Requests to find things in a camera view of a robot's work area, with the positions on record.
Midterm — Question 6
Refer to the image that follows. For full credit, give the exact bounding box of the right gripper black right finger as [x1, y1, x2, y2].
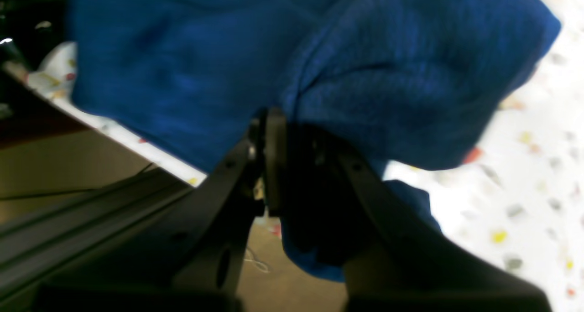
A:
[287, 125, 551, 312]

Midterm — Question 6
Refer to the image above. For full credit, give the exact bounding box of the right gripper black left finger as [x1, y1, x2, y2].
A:
[35, 108, 287, 312]

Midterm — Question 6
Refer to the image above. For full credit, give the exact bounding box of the dark blue t-shirt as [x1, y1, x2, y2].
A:
[66, 0, 562, 283]

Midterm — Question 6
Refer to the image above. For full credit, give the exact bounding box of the white terrazzo tablecloth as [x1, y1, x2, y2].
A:
[24, 0, 584, 312]

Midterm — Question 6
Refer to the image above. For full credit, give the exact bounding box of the white cable on floor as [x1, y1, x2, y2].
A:
[244, 248, 272, 274]

